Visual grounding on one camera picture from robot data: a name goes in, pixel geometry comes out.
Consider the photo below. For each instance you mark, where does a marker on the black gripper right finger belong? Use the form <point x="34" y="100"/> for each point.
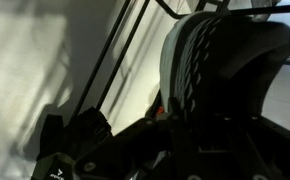
<point x="281" y="153"/>

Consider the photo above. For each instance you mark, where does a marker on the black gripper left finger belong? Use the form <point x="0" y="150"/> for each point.
<point x="68" y="146"/>

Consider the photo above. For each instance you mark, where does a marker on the grey trainer shoe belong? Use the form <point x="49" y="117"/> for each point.
<point x="225" y="66"/>

